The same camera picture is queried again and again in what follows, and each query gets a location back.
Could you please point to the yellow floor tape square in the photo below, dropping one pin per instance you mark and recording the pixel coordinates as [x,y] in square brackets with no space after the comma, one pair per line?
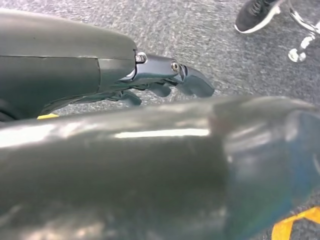
[287,227]

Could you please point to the glossy dark grey curved panel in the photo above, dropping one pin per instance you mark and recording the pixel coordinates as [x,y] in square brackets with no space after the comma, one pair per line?
[124,172]

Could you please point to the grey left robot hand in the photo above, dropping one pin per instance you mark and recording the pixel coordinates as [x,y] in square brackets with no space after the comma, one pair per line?
[62,66]

